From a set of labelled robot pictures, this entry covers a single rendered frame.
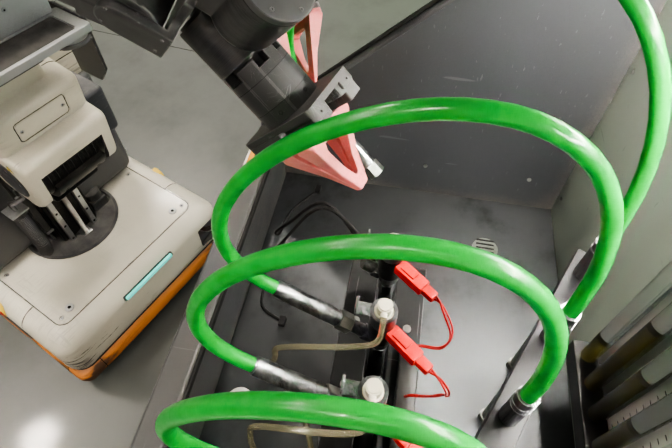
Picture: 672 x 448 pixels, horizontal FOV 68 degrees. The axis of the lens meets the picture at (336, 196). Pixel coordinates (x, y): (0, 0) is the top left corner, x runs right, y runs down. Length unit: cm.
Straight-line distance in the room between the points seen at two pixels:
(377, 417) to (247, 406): 7
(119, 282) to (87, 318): 12
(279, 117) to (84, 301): 124
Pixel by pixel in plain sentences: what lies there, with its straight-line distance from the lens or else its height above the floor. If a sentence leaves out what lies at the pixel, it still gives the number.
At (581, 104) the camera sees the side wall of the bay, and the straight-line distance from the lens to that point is 83.
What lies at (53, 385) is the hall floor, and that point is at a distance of 186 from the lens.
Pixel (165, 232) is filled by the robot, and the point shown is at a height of 28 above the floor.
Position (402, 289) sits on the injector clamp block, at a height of 98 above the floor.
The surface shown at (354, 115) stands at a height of 136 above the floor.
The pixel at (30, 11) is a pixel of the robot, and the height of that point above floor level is 106.
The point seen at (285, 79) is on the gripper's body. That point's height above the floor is 131.
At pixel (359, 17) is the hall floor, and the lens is 297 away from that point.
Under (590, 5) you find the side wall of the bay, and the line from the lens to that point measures 74.
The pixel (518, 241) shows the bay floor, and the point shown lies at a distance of 94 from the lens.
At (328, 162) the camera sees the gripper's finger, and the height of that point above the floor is 124.
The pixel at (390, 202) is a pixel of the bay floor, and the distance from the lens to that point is 94.
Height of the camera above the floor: 157
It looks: 51 degrees down
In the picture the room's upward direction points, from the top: straight up
